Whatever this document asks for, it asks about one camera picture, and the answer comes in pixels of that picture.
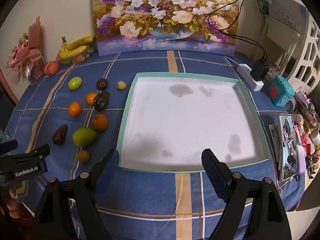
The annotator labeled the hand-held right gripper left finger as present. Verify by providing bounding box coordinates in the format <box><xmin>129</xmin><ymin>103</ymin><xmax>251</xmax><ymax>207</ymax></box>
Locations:
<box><xmin>30</xmin><ymin>148</ymin><xmax>120</xmax><ymax>240</ymax></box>

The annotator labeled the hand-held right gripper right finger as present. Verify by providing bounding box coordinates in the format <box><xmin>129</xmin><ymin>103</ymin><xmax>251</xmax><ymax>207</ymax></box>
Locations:
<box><xmin>201</xmin><ymin>148</ymin><xmax>290</xmax><ymax>240</ymax></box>

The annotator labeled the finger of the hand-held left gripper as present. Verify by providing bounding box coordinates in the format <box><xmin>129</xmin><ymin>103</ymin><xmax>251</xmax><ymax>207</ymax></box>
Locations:
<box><xmin>0</xmin><ymin>139</ymin><xmax>19</xmax><ymax>153</ymax></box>
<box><xmin>15</xmin><ymin>144</ymin><xmax>51</xmax><ymax>161</ymax></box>

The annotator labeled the large dark wrinkled avocado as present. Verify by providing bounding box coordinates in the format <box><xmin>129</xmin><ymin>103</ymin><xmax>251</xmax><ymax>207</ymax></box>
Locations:
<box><xmin>52</xmin><ymin>124</ymin><xmax>68</xmax><ymax>145</ymax></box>

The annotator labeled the tan kiwi fruit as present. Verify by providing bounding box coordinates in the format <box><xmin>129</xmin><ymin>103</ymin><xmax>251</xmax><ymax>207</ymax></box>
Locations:
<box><xmin>76</xmin><ymin>150</ymin><xmax>90</xmax><ymax>163</ymax></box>

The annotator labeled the green mango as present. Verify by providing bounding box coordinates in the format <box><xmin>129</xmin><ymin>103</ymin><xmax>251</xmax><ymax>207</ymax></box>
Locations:
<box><xmin>72</xmin><ymin>127</ymin><xmax>97</xmax><ymax>146</ymax></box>
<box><xmin>68</xmin><ymin>76</ymin><xmax>83</xmax><ymax>91</ymax></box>

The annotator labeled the orange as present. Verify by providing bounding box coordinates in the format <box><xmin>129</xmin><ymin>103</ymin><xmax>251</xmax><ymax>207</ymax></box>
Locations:
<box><xmin>68</xmin><ymin>102</ymin><xmax>83</xmax><ymax>117</ymax></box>
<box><xmin>85</xmin><ymin>92</ymin><xmax>98</xmax><ymax>106</ymax></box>
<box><xmin>91</xmin><ymin>114</ymin><xmax>109</xmax><ymax>131</ymax></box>

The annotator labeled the white tray with teal rim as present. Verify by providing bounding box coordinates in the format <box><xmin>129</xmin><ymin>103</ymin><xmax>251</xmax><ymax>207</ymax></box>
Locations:
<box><xmin>116</xmin><ymin>72</ymin><xmax>270</xmax><ymax>173</ymax></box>

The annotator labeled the dark shrivelled lumpy fruit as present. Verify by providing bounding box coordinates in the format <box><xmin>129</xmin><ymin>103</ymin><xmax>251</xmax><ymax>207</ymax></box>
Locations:
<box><xmin>93</xmin><ymin>90</ymin><xmax>110</xmax><ymax>112</ymax></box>

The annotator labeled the brown pear-shaped avocado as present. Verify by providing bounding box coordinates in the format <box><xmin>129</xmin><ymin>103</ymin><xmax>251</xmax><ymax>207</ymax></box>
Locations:
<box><xmin>96</xmin><ymin>78</ymin><xmax>109</xmax><ymax>90</ymax></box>

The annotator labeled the clear bowl of small fruits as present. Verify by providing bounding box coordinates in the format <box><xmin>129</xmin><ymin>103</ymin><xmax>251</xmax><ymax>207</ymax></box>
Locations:
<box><xmin>56</xmin><ymin>47</ymin><xmax>97</xmax><ymax>65</ymax></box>

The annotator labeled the person's left hand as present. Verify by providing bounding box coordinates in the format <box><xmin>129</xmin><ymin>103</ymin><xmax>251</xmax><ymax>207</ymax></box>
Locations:
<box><xmin>0</xmin><ymin>186</ymin><xmax>25</xmax><ymax>221</ymax></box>

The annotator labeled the red patterned cloth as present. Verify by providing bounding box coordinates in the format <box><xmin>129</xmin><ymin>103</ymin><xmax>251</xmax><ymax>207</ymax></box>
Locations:
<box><xmin>14</xmin><ymin>202</ymin><xmax>35</xmax><ymax>240</ymax></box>

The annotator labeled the blue plaid tablecloth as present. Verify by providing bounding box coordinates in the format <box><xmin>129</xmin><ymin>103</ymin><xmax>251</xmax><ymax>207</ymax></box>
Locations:
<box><xmin>5</xmin><ymin>50</ymin><xmax>308</xmax><ymax>240</ymax></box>

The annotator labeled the grey phone stand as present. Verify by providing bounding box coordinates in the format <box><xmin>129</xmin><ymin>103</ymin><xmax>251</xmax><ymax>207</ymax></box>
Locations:
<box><xmin>269</xmin><ymin>123</ymin><xmax>283</xmax><ymax>161</ymax></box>

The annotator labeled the smartphone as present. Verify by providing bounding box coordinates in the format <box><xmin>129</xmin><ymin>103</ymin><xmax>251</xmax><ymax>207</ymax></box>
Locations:
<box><xmin>279</xmin><ymin>114</ymin><xmax>300</xmax><ymax>174</ymax></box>

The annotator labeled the red peach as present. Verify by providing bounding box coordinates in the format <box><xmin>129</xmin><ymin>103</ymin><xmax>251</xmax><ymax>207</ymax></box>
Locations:
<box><xmin>43</xmin><ymin>60</ymin><xmax>61</xmax><ymax>77</ymax></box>

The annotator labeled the lavender pouch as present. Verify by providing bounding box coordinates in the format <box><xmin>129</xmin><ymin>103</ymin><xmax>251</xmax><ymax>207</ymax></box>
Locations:
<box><xmin>295</xmin><ymin>145</ymin><xmax>307</xmax><ymax>173</ymax></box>

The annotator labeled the pink wrapped bouquet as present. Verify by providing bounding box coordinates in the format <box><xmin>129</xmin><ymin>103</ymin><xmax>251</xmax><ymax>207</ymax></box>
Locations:
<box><xmin>5</xmin><ymin>16</ymin><xmax>47</xmax><ymax>85</ymax></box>

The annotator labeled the pile of pink trinkets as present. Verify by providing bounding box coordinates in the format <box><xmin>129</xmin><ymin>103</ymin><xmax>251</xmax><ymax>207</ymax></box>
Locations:
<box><xmin>287</xmin><ymin>90</ymin><xmax>320</xmax><ymax>179</ymax></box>

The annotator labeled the teal toy box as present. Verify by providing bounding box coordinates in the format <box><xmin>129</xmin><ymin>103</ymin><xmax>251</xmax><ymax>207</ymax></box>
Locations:
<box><xmin>269</xmin><ymin>75</ymin><xmax>297</xmax><ymax>107</ymax></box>

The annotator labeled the white power strip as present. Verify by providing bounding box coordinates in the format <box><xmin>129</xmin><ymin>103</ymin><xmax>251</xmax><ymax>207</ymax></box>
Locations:
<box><xmin>236</xmin><ymin>64</ymin><xmax>264</xmax><ymax>92</ymax></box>

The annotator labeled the black charger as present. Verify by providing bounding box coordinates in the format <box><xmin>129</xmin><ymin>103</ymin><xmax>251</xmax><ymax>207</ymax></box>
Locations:
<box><xmin>251</xmin><ymin>60</ymin><xmax>270</xmax><ymax>82</ymax></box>

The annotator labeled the bunch of yellow bananas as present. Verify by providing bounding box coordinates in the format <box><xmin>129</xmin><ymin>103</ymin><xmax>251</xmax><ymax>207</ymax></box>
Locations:
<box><xmin>58</xmin><ymin>35</ymin><xmax>97</xmax><ymax>60</ymax></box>

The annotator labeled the white lattice plastic furniture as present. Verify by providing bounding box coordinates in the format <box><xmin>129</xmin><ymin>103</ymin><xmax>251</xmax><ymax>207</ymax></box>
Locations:
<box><xmin>287</xmin><ymin>12</ymin><xmax>320</xmax><ymax>89</ymax></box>

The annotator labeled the white folding chair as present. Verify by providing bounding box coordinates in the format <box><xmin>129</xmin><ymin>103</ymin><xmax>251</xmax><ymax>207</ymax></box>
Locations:
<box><xmin>261</xmin><ymin>0</ymin><xmax>309</xmax><ymax>68</ymax></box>

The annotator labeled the flower painting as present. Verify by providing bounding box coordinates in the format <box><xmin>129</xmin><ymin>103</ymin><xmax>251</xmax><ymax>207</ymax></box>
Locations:
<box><xmin>90</xmin><ymin>0</ymin><xmax>240</xmax><ymax>57</ymax></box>

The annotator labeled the teal patterned bag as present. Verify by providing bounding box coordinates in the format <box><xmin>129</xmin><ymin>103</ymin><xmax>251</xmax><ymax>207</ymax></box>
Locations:
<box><xmin>256</xmin><ymin>0</ymin><xmax>272</xmax><ymax>14</ymax></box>

